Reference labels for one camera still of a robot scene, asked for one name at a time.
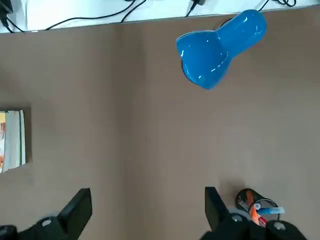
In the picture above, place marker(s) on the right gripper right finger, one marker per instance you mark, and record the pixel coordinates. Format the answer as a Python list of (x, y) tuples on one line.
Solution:
[(220, 220)]

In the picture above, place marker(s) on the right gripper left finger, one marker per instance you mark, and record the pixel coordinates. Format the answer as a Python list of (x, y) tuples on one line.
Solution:
[(72, 215)]

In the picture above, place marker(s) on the colourful picture book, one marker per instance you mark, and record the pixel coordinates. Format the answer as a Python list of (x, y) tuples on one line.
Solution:
[(2, 140)]

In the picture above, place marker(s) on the thick blue white book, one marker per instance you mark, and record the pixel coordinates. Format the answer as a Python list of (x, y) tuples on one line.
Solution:
[(15, 140)]

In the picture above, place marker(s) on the black pen cup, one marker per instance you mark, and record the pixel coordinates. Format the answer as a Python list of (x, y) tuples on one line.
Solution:
[(241, 200)]

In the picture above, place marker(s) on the orange highlighter pen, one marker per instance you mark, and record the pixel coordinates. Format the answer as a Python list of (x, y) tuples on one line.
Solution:
[(253, 212)]

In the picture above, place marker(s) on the red marker pen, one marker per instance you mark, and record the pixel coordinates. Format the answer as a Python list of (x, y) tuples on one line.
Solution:
[(262, 221)]

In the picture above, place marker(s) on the blue marker pen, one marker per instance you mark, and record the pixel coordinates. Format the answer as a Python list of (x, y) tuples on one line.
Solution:
[(271, 210)]

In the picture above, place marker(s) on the blue desk lamp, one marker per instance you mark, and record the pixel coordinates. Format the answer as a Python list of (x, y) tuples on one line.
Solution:
[(207, 57)]

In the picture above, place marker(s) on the upright black power adapter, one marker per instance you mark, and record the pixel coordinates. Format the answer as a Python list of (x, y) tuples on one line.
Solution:
[(200, 2)]

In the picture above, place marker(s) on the black ribbed power supply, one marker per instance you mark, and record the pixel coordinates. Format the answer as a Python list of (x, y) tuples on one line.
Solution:
[(5, 6)]

